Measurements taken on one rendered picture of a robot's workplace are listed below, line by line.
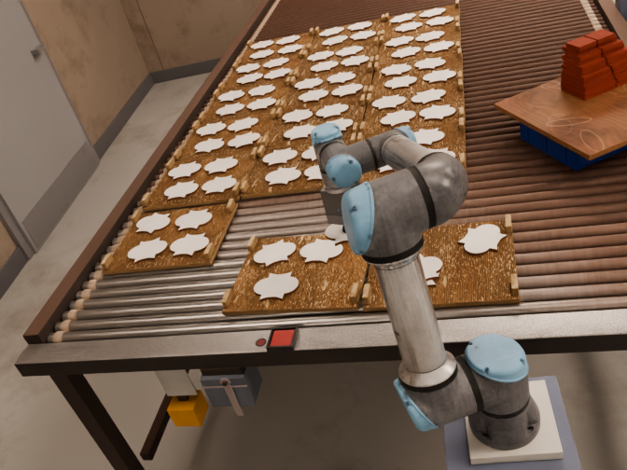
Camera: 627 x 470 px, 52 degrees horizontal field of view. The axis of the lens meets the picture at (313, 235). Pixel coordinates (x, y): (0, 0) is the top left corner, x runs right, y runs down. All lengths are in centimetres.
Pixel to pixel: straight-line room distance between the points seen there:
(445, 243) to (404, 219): 84
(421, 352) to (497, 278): 59
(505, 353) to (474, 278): 49
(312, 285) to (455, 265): 42
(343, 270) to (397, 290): 75
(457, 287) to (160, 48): 553
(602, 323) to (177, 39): 573
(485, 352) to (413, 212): 37
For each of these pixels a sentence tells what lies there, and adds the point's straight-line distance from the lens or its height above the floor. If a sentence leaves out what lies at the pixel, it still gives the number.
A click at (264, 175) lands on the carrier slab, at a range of 253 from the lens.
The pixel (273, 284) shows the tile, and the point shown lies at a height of 95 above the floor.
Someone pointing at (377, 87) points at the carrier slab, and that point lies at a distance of 302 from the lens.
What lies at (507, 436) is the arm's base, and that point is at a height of 93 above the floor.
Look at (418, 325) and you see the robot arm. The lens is 122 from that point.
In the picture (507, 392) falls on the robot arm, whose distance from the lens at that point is 136.
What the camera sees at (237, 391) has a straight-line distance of 191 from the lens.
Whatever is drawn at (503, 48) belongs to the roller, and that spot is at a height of 92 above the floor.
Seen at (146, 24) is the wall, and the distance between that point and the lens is 691.
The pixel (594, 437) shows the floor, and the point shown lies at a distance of 263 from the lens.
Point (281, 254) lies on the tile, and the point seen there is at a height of 95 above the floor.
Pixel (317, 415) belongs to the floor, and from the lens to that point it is 280.
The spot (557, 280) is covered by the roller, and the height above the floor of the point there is 92.
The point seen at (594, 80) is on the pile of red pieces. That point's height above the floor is 109.
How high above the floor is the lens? 211
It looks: 34 degrees down
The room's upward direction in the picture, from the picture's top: 17 degrees counter-clockwise
